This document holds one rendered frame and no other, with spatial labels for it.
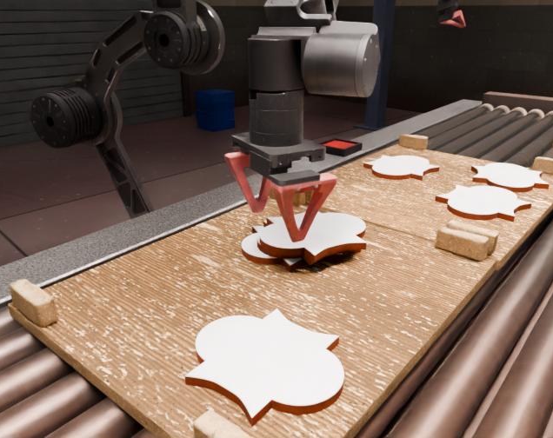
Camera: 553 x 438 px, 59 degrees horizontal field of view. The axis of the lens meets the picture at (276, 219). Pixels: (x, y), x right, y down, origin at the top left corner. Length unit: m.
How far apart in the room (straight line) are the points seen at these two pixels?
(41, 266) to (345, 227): 0.38
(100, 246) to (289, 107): 0.33
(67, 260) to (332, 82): 0.40
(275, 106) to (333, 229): 0.17
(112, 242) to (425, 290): 0.41
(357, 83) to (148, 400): 0.32
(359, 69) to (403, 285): 0.23
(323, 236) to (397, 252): 0.10
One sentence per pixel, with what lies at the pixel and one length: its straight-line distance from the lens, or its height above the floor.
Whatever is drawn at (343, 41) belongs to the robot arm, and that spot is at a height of 1.18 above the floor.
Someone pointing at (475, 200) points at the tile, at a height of 0.95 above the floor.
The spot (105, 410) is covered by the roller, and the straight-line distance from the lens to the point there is 0.43.
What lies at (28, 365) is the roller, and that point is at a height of 0.92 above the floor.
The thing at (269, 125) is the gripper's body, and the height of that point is 1.10.
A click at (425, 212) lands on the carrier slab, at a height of 0.94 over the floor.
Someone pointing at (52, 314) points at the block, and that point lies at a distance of 0.50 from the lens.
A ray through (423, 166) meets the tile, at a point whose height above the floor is 0.95.
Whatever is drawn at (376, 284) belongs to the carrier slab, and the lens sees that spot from 0.54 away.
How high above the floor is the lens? 1.21
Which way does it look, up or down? 23 degrees down
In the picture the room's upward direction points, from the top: straight up
